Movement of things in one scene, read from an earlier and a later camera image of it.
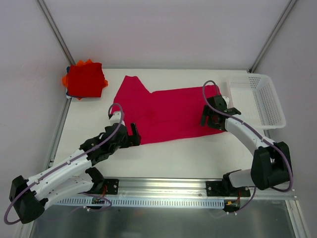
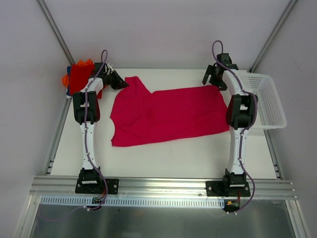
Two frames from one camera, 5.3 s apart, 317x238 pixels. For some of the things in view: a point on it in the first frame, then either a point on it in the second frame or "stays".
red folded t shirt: (85, 80) stays
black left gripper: (133, 138) -> (115, 79)
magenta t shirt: (164, 115) stays
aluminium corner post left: (56, 32) stays
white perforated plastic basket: (255, 96) stays
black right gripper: (206, 115) -> (213, 73)
